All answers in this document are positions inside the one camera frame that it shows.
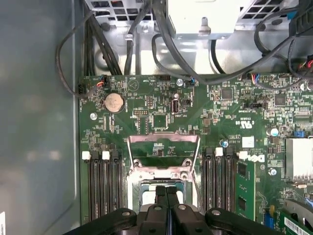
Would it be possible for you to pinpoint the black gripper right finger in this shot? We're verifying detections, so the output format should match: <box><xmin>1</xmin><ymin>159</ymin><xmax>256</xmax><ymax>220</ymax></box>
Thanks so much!
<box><xmin>166</xmin><ymin>186</ymin><xmax>281</xmax><ymax>235</ymax></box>

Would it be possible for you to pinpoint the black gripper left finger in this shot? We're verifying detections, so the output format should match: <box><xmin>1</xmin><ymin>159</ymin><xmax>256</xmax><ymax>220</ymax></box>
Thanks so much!
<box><xmin>63</xmin><ymin>186</ymin><xmax>170</xmax><ymax>235</ymax></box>

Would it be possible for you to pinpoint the silver cpu chip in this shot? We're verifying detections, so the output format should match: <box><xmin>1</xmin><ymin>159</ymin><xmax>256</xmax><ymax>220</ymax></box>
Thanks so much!
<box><xmin>139</xmin><ymin>182</ymin><xmax>187</xmax><ymax>212</ymax></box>

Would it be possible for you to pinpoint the metal cpu locking lever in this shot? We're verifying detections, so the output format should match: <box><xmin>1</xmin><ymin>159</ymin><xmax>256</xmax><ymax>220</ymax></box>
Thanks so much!
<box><xmin>191</xmin><ymin>170</ymin><xmax>205</xmax><ymax>214</ymax></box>

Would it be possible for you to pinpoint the metal cpu socket cover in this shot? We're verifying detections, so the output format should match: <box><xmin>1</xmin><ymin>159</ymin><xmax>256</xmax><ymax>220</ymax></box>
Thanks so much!
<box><xmin>126</xmin><ymin>131</ymin><xmax>201</xmax><ymax>179</ymax></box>

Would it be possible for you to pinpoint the cpu socket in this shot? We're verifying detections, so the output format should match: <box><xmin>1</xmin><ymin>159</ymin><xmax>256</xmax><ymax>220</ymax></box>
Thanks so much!
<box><xmin>126</xmin><ymin>168</ymin><xmax>198</xmax><ymax>213</ymax></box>

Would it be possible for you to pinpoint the blue expansion slot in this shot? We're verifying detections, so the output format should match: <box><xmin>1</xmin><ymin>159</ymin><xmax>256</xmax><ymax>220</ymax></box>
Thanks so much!
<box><xmin>265</xmin><ymin>205</ymin><xmax>275</xmax><ymax>230</ymax></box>

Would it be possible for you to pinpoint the green ram stick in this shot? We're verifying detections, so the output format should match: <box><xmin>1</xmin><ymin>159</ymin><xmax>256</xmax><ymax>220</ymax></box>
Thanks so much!
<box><xmin>236</xmin><ymin>160</ymin><xmax>256</xmax><ymax>221</ymax></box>

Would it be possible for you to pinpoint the green motherboard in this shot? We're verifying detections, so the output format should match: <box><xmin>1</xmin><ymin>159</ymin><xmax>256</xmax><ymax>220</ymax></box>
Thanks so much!
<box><xmin>78</xmin><ymin>73</ymin><xmax>313</xmax><ymax>235</ymax></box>

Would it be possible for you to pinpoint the internal usb port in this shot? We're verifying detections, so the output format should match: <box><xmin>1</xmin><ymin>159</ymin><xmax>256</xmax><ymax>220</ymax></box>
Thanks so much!
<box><xmin>171</xmin><ymin>98</ymin><xmax>180</xmax><ymax>115</ymax></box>

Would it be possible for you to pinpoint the round coin battery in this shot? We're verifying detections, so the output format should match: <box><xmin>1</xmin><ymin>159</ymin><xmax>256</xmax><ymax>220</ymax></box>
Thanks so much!
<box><xmin>104</xmin><ymin>92</ymin><xmax>126</xmax><ymax>114</ymax></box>

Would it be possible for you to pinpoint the silver chipset heatsink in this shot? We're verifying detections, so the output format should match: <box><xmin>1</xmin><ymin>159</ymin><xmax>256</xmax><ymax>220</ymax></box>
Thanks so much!
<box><xmin>285</xmin><ymin>138</ymin><xmax>313</xmax><ymax>181</ymax></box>

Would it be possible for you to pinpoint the black open pc case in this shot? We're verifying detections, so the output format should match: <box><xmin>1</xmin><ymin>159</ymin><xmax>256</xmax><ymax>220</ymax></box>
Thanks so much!
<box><xmin>0</xmin><ymin>0</ymin><xmax>313</xmax><ymax>235</ymax></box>

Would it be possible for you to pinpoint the metal drive cage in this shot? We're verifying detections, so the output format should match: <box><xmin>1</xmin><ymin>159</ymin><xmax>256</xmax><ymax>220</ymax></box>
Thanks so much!
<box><xmin>84</xmin><ymin>0</ymin><xmax>301</xmax><ymax>75</ymax></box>

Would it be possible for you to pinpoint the single black cable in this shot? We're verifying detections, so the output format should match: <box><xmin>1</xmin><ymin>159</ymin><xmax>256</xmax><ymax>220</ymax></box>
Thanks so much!
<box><xmin>124</xmin><ymin>0</ymin><xmax>154</xmax><ymax>75</ymax></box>

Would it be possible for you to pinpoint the black cable bundle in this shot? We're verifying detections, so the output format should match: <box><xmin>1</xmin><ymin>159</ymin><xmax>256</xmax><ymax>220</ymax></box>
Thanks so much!
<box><xmin>151</xmin><ymin>0</ymin><xmax>313</xmax><ymax>86</ymax></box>

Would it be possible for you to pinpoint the black wire harness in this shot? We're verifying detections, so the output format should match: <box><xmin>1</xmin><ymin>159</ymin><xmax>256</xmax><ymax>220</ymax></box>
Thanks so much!
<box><xmin>83</xmin><ymin>0</ymin><xmax>123</xmax><ymax>75</ymax></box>

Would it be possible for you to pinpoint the thin black cable loop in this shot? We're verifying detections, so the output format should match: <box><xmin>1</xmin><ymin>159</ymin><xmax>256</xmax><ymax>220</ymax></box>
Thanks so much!
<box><xmin>55</xmin><ymin>11</ymin><xmax>98</xmax><ymax>100</ymax></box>

